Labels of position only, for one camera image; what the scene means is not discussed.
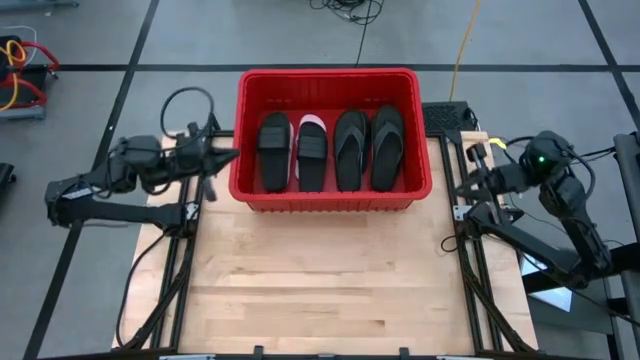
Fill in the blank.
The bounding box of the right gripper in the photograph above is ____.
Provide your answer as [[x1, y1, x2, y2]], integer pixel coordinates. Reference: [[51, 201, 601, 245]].
[[455, 162, 529, 204]]

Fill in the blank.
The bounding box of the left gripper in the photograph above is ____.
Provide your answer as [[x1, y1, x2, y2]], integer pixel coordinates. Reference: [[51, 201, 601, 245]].
[[172, 130, 242, 204]]

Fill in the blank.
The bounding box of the black rubber slide sandal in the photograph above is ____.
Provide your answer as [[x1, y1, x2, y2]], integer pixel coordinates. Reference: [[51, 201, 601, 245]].
[[296, 121, 330, 194], [256, 111, 293, 194]]

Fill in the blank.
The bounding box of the black flip-flop sandal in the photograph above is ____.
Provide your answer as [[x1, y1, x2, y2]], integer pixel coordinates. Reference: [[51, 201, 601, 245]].
[[333, 109, 371, 193], [369, 104, 406, 193]]

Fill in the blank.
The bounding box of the red plastic bin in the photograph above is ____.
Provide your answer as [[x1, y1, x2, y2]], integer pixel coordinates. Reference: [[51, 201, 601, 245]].
[[228, 67, 434, 213]]

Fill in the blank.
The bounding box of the black perforated electronics box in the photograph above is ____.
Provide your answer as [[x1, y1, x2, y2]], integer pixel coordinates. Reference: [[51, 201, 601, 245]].
[[422, 101, 479, 134]]

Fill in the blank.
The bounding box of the white printed paper sheet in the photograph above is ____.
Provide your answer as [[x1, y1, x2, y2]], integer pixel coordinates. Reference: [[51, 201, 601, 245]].
[[519, 253, 575, 312]]

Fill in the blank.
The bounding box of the grey upright panel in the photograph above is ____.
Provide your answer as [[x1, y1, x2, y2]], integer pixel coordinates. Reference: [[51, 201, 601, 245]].
[[613, 130, 640, 241]]

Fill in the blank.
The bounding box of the black equipment base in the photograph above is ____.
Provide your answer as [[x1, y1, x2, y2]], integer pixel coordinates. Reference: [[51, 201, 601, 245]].
[[0, 162, 17, 201]]

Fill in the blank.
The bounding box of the yellow cable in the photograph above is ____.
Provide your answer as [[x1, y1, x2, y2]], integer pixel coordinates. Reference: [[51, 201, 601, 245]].
[[448, 0, 482, 103]]

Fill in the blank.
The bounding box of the straight black cable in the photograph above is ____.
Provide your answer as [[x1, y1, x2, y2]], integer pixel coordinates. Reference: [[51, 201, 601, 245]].
[[353, 0, 375, 69]]

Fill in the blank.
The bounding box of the black cable bundle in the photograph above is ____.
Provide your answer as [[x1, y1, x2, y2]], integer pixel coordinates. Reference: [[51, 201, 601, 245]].
[[308, 0, 385, 26]]

